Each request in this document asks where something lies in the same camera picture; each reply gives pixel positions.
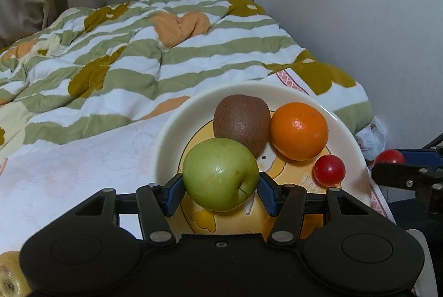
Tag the white crumpled plastic bag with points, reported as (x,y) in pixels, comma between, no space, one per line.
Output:
(372,139)

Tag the green striped floral duvet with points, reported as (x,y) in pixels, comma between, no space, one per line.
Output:
(97,69)

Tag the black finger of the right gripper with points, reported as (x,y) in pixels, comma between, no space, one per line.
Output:
(405,176)
(428,156)

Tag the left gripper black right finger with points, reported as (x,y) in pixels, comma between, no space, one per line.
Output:
(333,240)

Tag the small red cherry tomato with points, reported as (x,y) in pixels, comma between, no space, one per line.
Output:
(329,170)

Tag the small green apple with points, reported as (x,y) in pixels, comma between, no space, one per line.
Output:
(220,174)

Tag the brown kiwi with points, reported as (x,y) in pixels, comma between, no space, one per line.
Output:
(245,119)

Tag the cream oval fruit bowl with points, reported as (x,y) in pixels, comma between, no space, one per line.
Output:
(193,124)

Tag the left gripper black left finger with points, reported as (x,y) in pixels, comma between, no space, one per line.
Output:
(91,245)

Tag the large red tomato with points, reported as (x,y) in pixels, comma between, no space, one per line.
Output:
(391,156)

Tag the orange in bowl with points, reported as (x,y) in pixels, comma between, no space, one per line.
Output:
(298,131)

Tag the yellow brown pear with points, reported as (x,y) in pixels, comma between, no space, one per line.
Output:
(12,280)

